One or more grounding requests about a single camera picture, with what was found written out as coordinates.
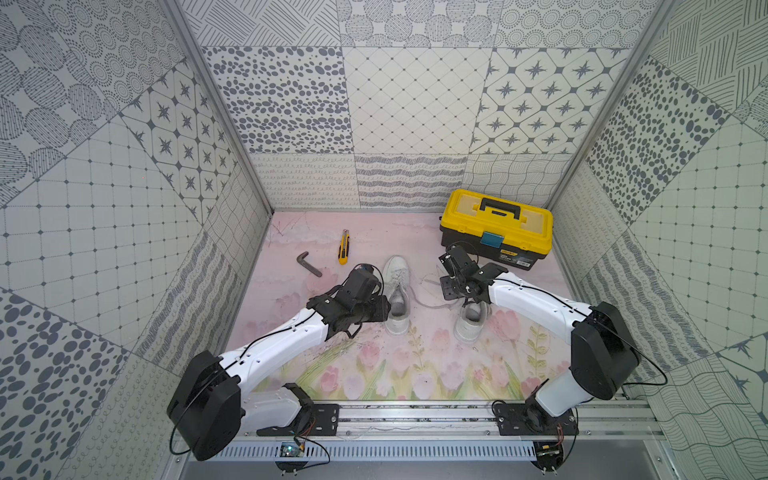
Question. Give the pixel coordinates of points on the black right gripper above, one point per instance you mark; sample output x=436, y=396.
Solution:
x=446, y=283

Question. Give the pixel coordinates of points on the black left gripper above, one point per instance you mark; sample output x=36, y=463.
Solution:
x=372, y=307

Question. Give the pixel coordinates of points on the white sneaker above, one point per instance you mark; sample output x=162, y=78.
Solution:
x=397, y=278
x=469, y=316

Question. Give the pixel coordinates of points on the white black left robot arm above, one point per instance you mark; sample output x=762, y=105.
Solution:
x=216, y=399

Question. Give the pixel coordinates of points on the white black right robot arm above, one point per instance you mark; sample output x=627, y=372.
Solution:
x=603, y=354

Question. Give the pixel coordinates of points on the yellow black utility knife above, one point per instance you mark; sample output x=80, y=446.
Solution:
x=343, y=251

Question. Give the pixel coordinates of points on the yellow black plastic toolbox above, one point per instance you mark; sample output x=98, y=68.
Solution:
x=508, y=232

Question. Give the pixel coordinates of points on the dark metal hex key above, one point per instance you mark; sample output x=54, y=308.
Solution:
x=302, y=260

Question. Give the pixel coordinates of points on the pink floral table mat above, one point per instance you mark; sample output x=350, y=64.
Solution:
x=510, y=358

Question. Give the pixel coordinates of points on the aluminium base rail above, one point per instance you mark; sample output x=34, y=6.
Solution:
x=442, y=431

